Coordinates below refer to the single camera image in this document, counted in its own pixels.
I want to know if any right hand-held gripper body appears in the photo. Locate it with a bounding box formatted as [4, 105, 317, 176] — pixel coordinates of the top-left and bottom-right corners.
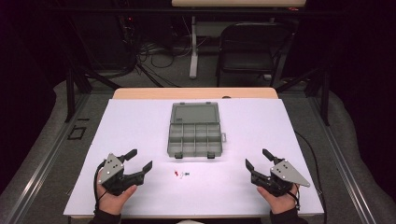
[263, 160, 311, 198]

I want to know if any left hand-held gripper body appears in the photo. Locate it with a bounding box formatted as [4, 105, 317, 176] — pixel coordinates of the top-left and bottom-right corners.
[98, 152, 138, 197]

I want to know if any grey plastic compartment box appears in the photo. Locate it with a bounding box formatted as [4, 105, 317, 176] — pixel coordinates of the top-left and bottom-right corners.
[166, 102, 227, 160]

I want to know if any person's right hand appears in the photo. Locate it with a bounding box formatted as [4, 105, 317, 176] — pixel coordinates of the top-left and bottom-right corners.
[257, 184, 301, 215]

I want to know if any person's left hand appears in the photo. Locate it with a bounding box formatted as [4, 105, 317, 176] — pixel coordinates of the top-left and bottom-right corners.
[96, 172, 138, 215]

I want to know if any white table cover board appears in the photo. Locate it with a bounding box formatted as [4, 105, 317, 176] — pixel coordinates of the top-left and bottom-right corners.
[63, 98, 325, 217]

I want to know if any light wooden table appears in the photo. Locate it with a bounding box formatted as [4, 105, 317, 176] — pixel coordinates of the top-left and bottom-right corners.
[111, 87, 279, 100]

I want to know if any black folding chair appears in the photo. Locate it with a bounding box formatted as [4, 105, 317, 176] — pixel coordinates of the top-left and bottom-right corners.
[215, 21, 295, 88]

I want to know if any white-legged desk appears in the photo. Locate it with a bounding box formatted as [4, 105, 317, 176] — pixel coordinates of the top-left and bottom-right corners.
[171, 0, 307, 79]

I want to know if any left hand-held gripper cable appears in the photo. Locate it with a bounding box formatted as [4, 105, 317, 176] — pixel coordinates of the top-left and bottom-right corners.
[92, 160, 108, 216]

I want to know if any hand-held gripper cable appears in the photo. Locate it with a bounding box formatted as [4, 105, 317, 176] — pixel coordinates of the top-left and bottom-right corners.
[286, 183, 302, 211]
[92, 160, 108, 216]

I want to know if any right hand-held gripper cable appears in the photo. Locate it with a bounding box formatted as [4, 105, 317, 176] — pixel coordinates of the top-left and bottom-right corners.
[286, 183, 302, 211]

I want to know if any long black cable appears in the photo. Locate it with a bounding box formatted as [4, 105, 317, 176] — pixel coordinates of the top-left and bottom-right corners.
[293, 131, 328, 224]

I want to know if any metal floor rail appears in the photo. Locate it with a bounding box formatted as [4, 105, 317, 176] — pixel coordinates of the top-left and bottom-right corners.
[4, 93, 92, 224]
[307, 96, 377, 224]

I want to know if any black metal frame stand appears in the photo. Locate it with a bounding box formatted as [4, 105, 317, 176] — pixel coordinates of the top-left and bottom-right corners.
[275, 66, 331, 127]
[64, 62, 120, 123]

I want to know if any bundle of floor cables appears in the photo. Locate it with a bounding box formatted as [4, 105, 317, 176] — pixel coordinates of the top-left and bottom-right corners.
[134, 40, 194, 88]

